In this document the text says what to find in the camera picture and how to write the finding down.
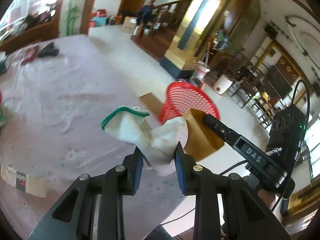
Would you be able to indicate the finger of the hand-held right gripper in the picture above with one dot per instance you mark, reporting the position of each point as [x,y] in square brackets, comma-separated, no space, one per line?
[220,130]

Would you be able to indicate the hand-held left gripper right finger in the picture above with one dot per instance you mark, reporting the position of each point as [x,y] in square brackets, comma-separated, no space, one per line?
[180,172]

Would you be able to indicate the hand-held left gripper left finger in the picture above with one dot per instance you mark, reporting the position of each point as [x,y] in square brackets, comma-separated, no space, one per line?
[137,170]

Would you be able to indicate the yellow cardboard box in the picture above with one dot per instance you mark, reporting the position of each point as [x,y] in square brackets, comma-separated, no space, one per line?
[200,140]

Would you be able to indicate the white cloth green edge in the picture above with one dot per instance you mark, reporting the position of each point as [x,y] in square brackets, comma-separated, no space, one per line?
[140,135]

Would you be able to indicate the red mesh basket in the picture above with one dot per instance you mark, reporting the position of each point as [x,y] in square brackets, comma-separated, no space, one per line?
[185,97]

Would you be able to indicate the person's right hand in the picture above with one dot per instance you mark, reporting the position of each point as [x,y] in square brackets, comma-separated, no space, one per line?
[266,200]

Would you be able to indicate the plastic bottle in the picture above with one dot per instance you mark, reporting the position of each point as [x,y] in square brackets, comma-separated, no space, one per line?
[201,73]

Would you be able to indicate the flat brown cardboard piece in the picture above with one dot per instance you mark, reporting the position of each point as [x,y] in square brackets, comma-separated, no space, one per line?
[150,102]

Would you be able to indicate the printed cardboard carton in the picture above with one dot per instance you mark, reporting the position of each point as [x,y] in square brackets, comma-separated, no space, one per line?
[30,186]

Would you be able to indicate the gold pillar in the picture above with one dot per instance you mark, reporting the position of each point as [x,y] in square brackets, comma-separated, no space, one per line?
[200,17]

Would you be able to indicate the wooden stair railing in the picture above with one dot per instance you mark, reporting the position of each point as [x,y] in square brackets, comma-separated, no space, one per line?
[172,5]

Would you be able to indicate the dark jacket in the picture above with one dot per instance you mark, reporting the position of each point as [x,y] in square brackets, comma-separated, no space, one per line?
[146,11]

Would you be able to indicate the black handheld device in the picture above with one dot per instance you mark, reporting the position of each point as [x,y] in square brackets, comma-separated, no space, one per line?
[47,51]

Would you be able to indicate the red pouch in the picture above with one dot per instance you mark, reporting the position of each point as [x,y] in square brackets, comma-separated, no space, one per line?
[30,55]

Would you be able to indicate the wooden cabinet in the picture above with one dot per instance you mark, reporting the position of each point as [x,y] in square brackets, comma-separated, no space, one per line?
[37,30]

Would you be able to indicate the green bamboo wall decal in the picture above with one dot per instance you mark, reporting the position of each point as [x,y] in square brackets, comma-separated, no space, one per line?
[72,12]

